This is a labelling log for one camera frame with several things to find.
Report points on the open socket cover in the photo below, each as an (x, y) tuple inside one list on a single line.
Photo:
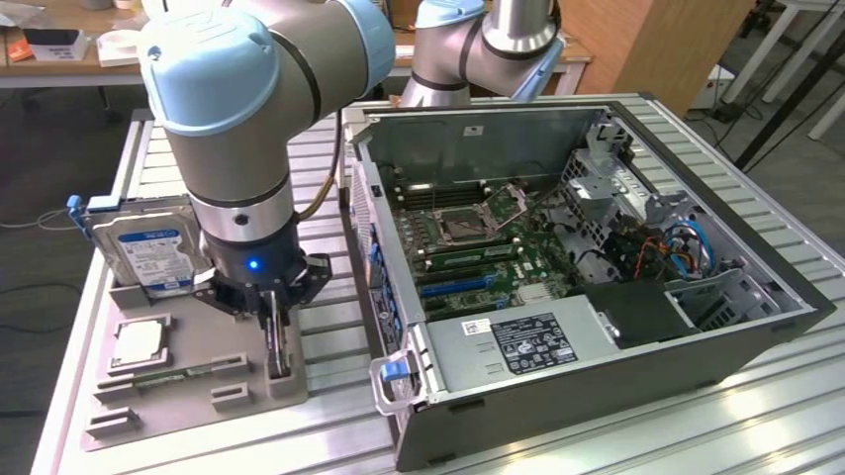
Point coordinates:
[(509, 205)]

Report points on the blue disk carrier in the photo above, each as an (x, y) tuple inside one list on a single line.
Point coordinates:
[(105, 203)]

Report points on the white box black top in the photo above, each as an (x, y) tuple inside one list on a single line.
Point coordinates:
[(57, 49)]

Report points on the blue expansion slot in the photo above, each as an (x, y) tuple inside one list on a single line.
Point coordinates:
[(456, 287)]

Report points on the silver power supply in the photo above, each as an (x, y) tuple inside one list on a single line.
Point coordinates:
[(476, 356)]

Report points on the grey parts rack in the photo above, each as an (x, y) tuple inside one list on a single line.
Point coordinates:
[(198, 356)]

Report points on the black stand leg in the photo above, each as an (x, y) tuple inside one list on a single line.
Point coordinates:
[(796, 99)]

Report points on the white frame table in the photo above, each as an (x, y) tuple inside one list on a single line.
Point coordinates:
[(828, 119)]

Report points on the silver CPU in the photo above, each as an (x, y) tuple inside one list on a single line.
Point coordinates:
[(139, 342)]

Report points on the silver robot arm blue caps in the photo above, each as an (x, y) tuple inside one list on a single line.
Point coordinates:
[(218, 99)]

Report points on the orange box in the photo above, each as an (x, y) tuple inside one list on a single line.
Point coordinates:
[(17, 49)]

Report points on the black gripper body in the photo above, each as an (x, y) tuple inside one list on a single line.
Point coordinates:
[(254, 267)]

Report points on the hard disk blue label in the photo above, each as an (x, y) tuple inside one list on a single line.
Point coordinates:
[(146, 257)]

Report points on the CPU socket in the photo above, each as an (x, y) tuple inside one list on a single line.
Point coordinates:
[(462, 225)]

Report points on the black open PC case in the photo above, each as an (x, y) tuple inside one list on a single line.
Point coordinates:
[(595, 396)]

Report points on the wooden desk white frame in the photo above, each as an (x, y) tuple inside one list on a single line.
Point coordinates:
[(66, 69), (576, 55)]

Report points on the white electrical box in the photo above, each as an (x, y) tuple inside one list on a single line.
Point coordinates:
[(709, 86)]

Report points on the blue case latch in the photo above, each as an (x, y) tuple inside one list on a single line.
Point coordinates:
[(393, 372)]

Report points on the silver disk bay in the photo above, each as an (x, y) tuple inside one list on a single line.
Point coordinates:
[(720, 297)]

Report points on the wooden partition board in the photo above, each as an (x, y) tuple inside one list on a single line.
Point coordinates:
[(660, 49)]

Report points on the white square box round lid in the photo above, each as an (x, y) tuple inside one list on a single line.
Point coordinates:
[(115, 54)]

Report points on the green RAM stick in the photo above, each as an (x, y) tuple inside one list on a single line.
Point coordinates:
[(165, 380), (472, 256)]

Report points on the silver metal drive cage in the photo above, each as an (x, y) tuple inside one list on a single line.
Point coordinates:
[(595, 188)]

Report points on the green motherboard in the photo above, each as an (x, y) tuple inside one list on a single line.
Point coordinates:
[(534, 247)]

